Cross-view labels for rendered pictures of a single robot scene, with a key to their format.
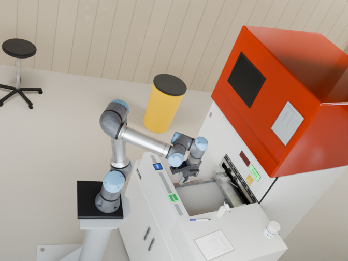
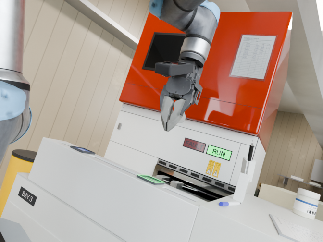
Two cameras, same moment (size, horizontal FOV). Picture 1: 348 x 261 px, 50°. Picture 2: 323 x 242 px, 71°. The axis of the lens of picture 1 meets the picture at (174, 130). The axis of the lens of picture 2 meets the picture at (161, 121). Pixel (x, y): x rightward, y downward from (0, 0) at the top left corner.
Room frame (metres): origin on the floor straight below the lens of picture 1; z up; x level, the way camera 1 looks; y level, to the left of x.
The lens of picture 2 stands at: (1.03, 0.09, 1.06)
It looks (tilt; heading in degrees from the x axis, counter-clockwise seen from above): 5 degrees up; 338
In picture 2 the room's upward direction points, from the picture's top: 18 degrees clockwise
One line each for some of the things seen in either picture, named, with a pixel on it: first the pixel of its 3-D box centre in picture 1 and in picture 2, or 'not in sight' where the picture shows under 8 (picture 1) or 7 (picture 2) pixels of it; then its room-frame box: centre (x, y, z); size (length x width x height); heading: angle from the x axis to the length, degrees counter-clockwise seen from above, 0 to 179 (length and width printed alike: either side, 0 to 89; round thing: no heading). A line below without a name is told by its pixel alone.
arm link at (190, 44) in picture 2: (194, 157); (193, 51); (1.59, -0.16, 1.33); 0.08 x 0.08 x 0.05
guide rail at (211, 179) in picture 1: (195, 182); not in sight; (1.91, -0.28, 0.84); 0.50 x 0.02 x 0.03; 128
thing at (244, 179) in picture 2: (225, 208); (244, 179); (1.59, -0.47, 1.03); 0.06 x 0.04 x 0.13; 128
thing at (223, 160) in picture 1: (236, 183); (191, 187); (1.99, -0.55, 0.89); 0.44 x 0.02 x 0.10; 38
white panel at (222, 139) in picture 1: (232, 153); (168, 152); (2.14, -0.46, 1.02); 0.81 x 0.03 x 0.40; 38
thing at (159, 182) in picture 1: (162, 189); (105, 188); (1.67, -0.07, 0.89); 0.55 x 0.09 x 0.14; 38
